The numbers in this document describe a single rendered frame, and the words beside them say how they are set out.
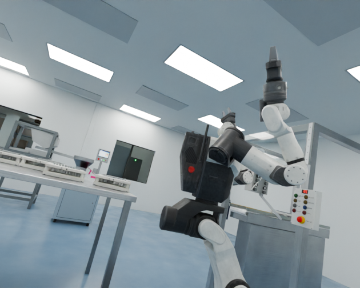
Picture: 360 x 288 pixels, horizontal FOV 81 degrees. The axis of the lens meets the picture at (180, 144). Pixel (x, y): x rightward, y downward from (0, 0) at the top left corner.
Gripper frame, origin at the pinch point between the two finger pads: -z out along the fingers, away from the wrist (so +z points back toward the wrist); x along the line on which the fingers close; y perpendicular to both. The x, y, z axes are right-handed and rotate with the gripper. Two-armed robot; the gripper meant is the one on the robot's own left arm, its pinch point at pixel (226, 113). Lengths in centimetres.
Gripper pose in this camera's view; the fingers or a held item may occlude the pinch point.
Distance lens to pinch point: 160.8
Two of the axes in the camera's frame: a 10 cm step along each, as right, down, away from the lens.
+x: 5.6, -4.1, -7.2
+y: -8.2, -1.7, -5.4
